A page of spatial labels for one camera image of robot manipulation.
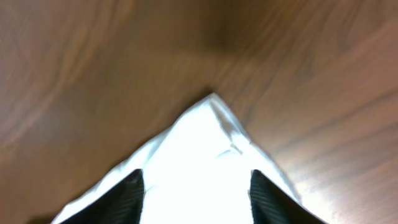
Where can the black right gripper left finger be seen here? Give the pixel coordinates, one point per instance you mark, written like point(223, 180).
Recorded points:
point(121, 205)

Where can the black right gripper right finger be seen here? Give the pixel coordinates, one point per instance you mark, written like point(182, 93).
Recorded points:
point(270, 205)

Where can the white printed t-shirt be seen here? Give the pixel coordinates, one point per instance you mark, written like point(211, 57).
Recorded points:
point(196, 171)

